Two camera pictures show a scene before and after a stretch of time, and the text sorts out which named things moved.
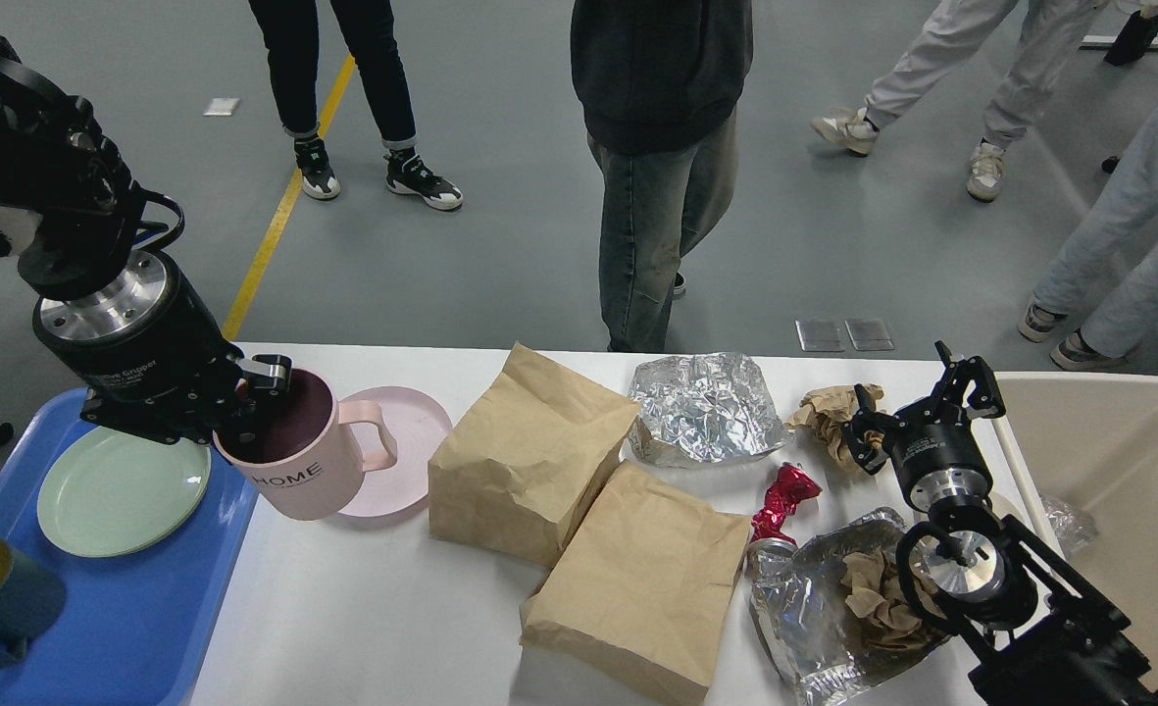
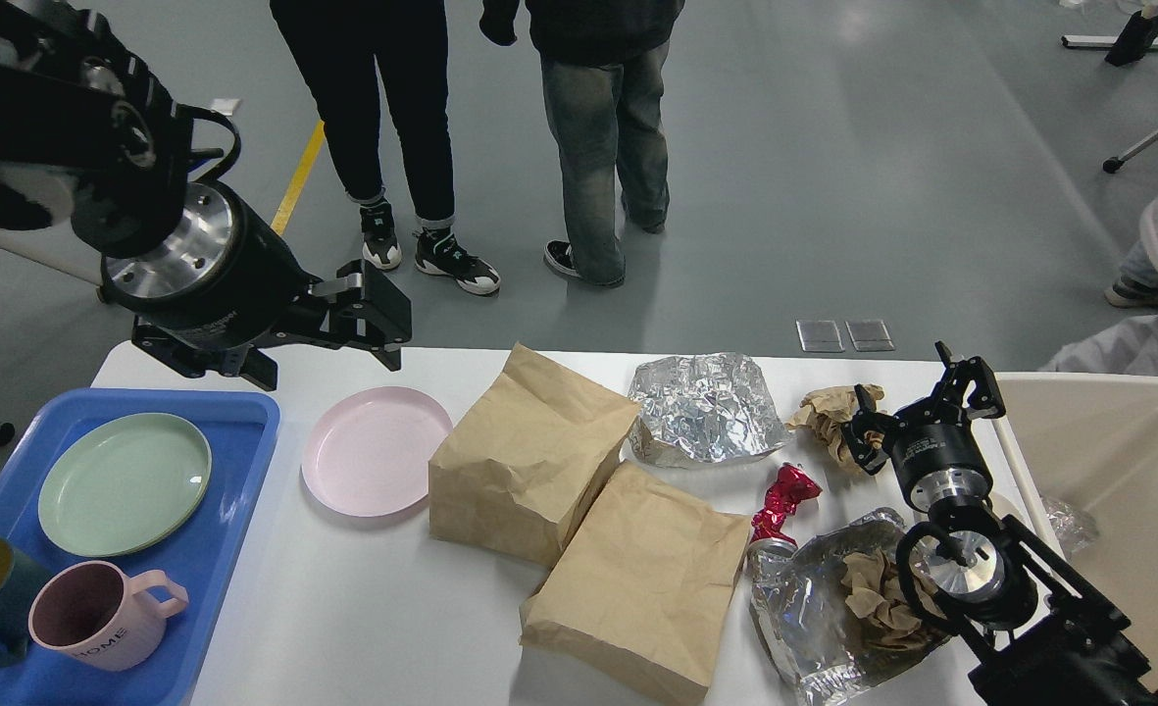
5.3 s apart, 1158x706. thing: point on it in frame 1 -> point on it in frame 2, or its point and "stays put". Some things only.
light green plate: [117, 489] stays put
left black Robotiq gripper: [147, 352] -> [226, 283]
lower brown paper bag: [639, 594] stays put
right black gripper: [936, 454] stays put
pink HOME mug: [306, 460] -> [101, 617]
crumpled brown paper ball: [824, 412] stays put
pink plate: [419, 428] stays put
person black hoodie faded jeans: [662, 82] -> [605, 71]
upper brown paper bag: [526, 462] stays put
